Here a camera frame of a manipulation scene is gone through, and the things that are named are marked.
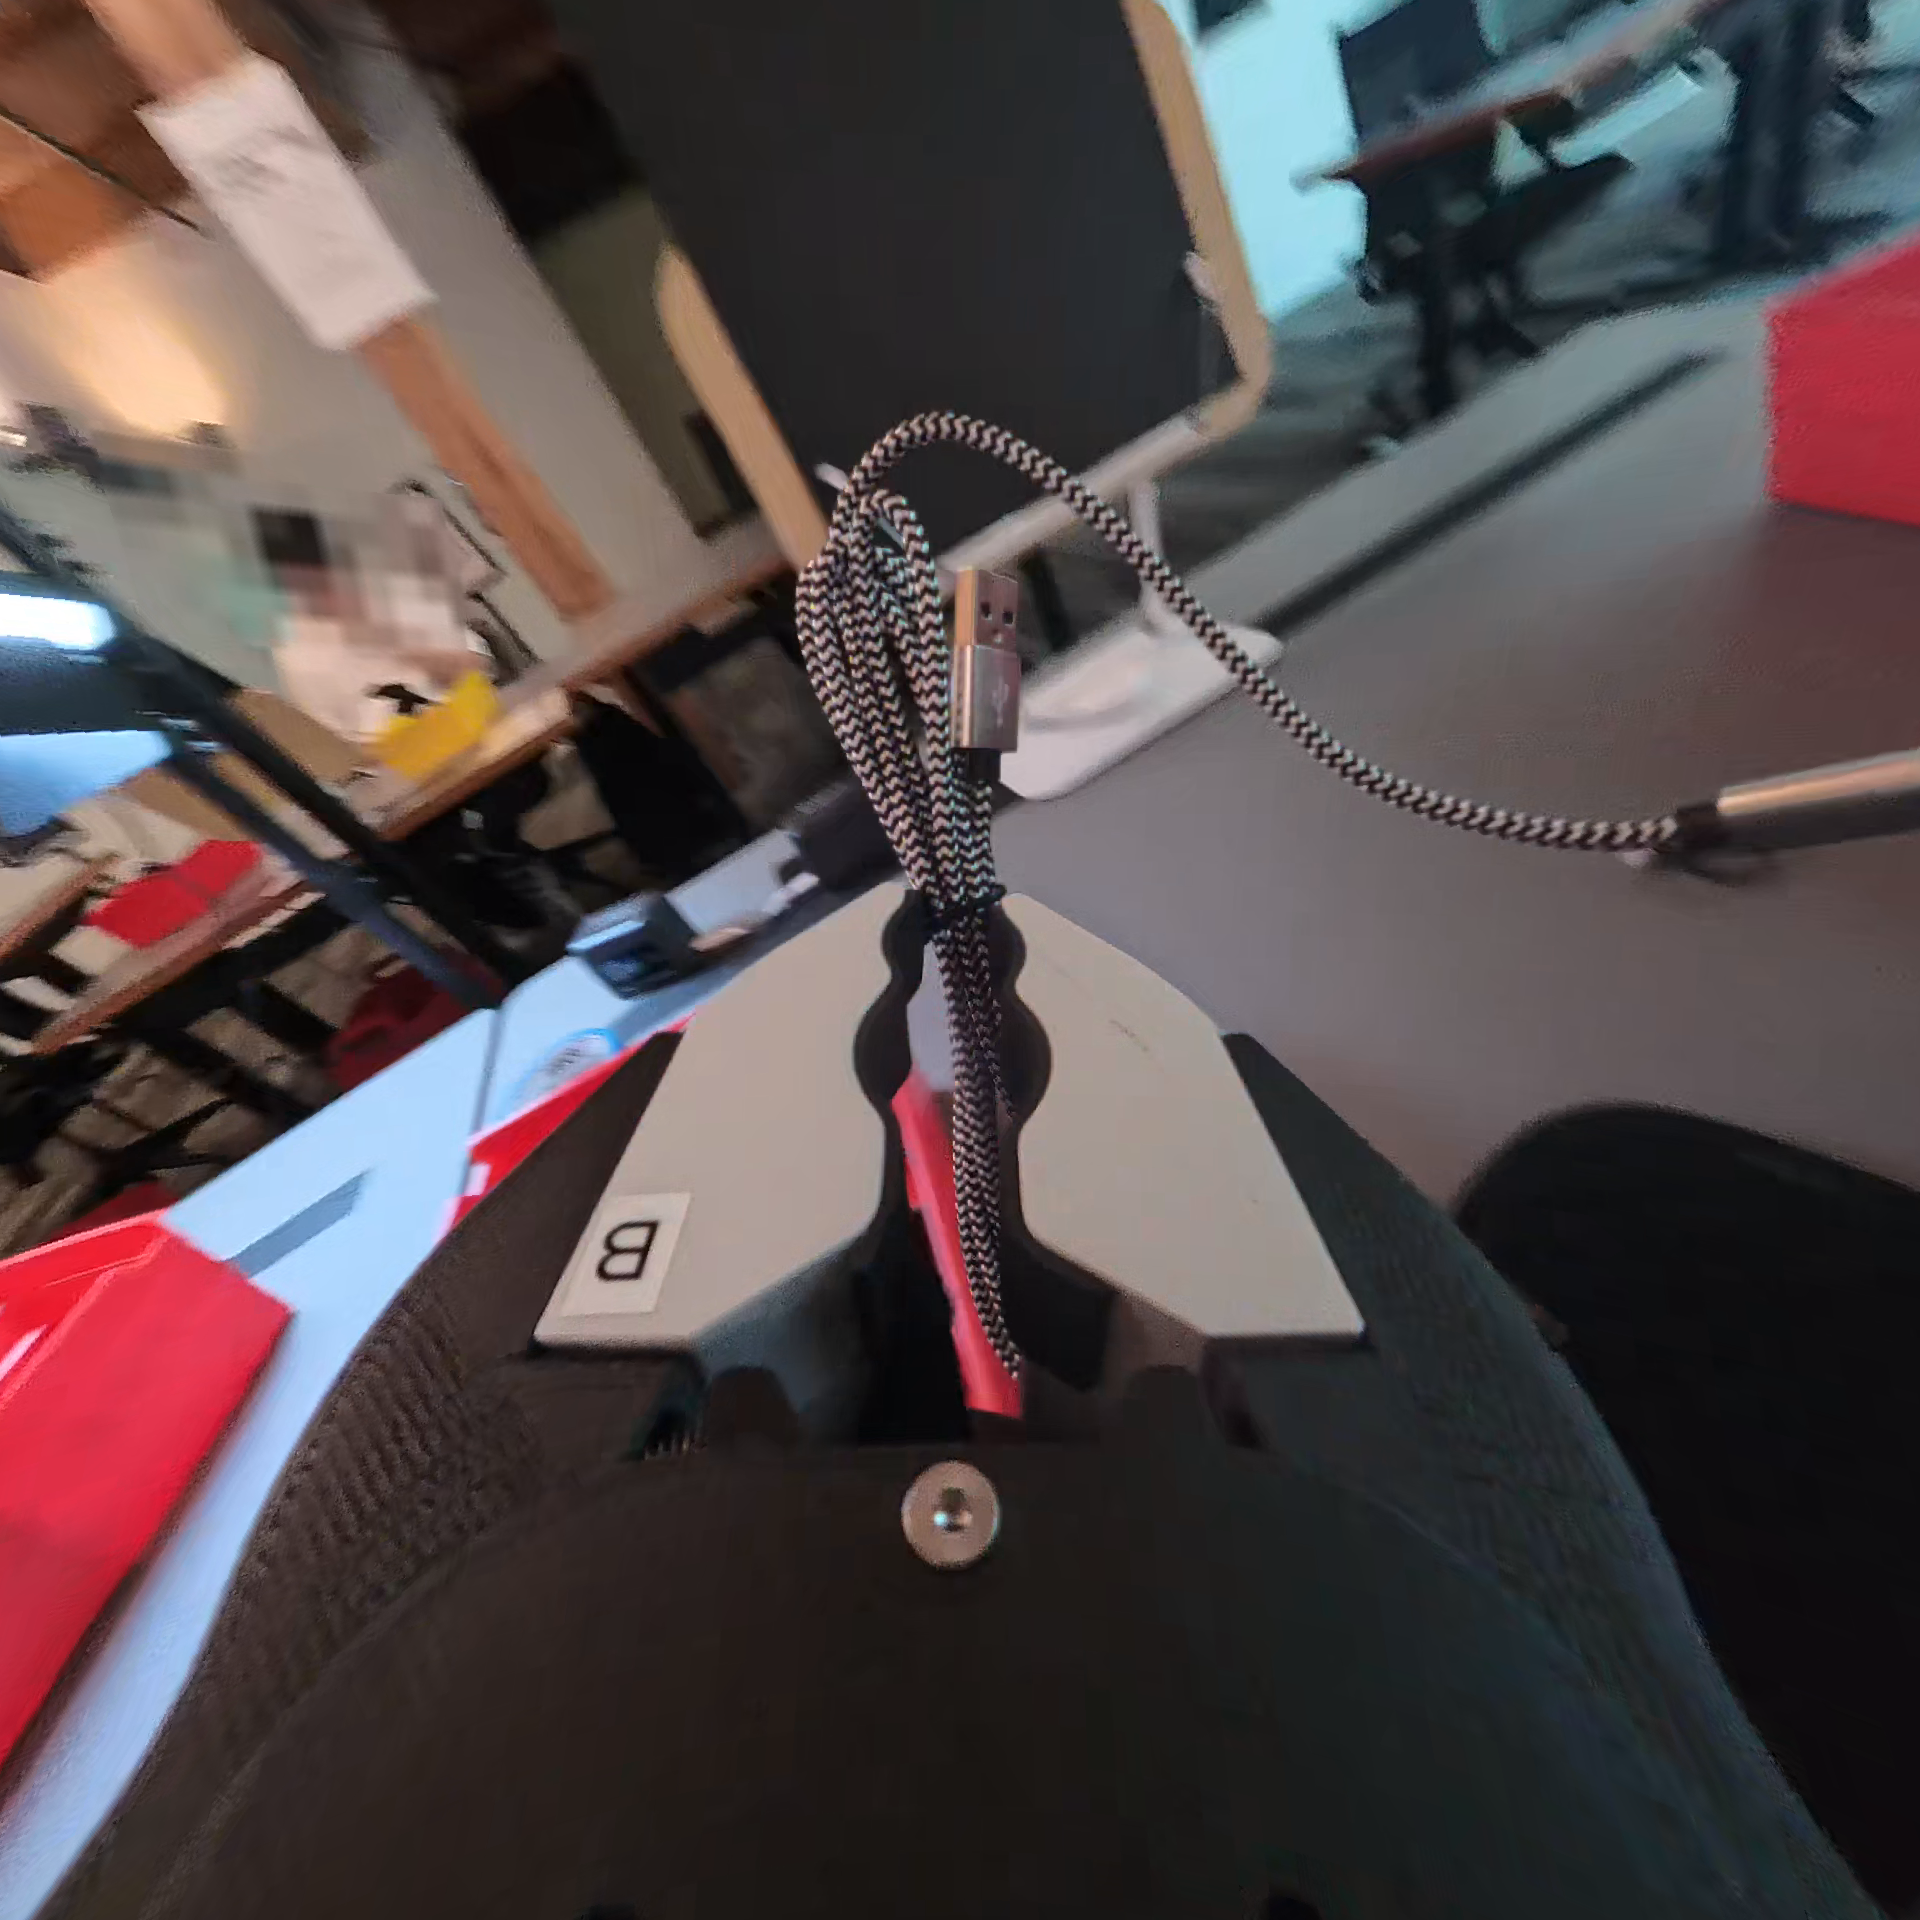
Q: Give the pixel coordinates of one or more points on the red box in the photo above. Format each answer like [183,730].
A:
[121,1424]
[1852,390]

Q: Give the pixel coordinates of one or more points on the black power adapter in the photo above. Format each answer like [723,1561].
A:
[639,949]

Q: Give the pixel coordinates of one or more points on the yellow object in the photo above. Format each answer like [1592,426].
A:
[438,730]

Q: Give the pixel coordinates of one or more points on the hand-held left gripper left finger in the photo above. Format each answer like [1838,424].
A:
[750,1141]

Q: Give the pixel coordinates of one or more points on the wooden desk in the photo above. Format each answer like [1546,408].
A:
[631,648]

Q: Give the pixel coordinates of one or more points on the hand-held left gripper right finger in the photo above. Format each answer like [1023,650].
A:
[1170,1171]

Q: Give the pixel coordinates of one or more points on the dark office desk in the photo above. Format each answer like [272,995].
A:
[1471,135]

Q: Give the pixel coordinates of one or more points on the white paper sheet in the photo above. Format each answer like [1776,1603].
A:
[284,194]

